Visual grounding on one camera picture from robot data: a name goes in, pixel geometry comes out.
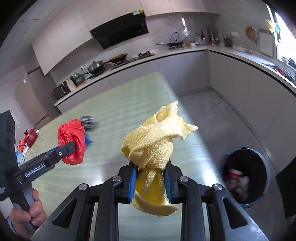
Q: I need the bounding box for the black built-in dishwasher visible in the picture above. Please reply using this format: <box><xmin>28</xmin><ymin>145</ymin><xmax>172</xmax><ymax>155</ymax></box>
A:
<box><xmin>276</xmin><ymin>158</ymin><xmax>296</xmax><ymax>218</ymax></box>

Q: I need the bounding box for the blue knit cloth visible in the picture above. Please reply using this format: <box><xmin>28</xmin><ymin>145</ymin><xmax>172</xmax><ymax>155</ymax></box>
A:
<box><xmin>85</xmin><ymin>135</ymin><xmax>93</xmax><ymax>147</ymax></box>

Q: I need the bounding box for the steel wool scrubber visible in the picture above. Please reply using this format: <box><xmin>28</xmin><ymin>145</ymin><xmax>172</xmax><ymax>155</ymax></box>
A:
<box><xmin>80</xmin><ymin>115</ymin><xmax>97</xmax><ymax>131</ymax></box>

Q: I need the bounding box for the white cutting board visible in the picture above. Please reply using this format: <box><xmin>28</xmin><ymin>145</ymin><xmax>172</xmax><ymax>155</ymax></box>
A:
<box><xmin>259</xmin><ymin>29</ymin><xmax>274</xmax><ymax>57</ymax></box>

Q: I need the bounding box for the black range hood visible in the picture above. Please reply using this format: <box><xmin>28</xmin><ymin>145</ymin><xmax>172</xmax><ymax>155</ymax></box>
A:
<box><xmin>90</xmin><ymin>9</ymin><xmax>149</xmax><ymax>49</ymax></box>

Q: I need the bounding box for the round woven trivet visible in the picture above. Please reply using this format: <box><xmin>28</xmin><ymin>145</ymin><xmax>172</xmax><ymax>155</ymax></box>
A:
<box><xmin>245</xmin><ymin>26</ymin><xmax>258</xmax><ymax>45</ymax></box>

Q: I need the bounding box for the black trash bucket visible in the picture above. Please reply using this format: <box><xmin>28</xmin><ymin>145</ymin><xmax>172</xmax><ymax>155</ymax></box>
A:
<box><xmin>219</xmin><ymin>147</ymin><xmax>271</xmax><ymax>208</ymax></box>

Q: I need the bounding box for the black utensil holder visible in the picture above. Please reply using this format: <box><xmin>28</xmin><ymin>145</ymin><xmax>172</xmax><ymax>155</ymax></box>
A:
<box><xmin>223</xmin><ymin>36</ymin><xmax>233</xmax><ymax>48</ymax></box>

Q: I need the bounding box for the frying pan on stove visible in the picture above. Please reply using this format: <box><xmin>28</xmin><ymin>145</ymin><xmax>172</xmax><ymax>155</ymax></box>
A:
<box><xmin>108</xmin><ymin>53</ymin><xmax>127</xmax><ymax>63</ymax></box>

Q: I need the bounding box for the black microwave oven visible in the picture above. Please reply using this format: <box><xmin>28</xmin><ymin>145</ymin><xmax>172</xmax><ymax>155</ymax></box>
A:
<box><xmin>53</xmin><ymin>81</ymin><xmax>70</xmax><ymax>99</ymax></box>

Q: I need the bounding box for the red plastic bag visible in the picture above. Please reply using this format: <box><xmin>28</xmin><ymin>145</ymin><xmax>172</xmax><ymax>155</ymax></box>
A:
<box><xmin>57</xmin><ymin>119</ymin><xmax>86</xmax><ymax>165</ymax></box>

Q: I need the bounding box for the person's left hand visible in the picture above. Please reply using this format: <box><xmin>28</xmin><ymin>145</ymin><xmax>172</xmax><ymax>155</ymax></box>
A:
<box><xmin>10</xmin><ymin>188</ymin><xmax>48</xmax><ymax>238</ymax></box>

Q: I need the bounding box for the lidded steel wok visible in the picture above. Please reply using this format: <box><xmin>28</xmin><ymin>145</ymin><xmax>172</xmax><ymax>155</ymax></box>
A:
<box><xmin>87</xmin><ymin>61</ymin><xmax>105</xmax><ymax>74</ymax></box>

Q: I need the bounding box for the yellow knit cloth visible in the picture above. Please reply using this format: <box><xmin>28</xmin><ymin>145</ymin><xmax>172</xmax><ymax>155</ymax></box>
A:
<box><xmin>121</xmin><ymin>101</ymin><xmax>198</xmax><ymax>217</ymax></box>

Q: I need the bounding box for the wok with handle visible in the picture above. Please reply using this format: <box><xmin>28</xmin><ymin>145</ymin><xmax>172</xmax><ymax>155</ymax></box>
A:
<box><xmin>157</xmin><ymin>42</ymin><xmax>184</xmax><ymax>49</ymax></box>

